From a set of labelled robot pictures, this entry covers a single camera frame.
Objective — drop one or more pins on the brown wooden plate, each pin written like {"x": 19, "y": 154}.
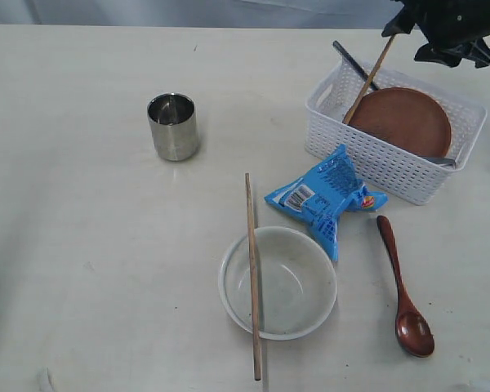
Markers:
{"x": 405, "y": 118}

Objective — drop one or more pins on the dark metal knife handle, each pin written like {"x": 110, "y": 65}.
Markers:
{"x": 354, "y": 64}

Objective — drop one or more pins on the brown wooden spoon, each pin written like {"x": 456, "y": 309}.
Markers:
{"x": 412, "y": 330}

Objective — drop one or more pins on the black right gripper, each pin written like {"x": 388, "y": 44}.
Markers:
{"x": 454, "y": 30}

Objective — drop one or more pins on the blue snack packet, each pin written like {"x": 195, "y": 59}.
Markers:
{"x": 322, "y": 194}

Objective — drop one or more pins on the pale green ceramic bowl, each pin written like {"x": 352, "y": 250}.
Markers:
{"x": 297, "y": 283}

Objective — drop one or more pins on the white backdrop curtain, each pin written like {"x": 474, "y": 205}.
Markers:
{"x": 360, "y": 14}

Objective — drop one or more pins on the stainless steel cup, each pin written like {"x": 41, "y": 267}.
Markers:
{"x": 173, "y": 124}

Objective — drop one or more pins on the silver metal utensil handle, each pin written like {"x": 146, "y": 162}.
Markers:
{"x": 443, "y": 162}

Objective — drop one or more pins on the wooden chopstick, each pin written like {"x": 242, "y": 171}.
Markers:
{"x": 370, "y": 78}
{"x": 254, "y": 290}

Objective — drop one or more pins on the white perforated plastic basket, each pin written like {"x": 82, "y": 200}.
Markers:
{"x": 388, "y": 167}

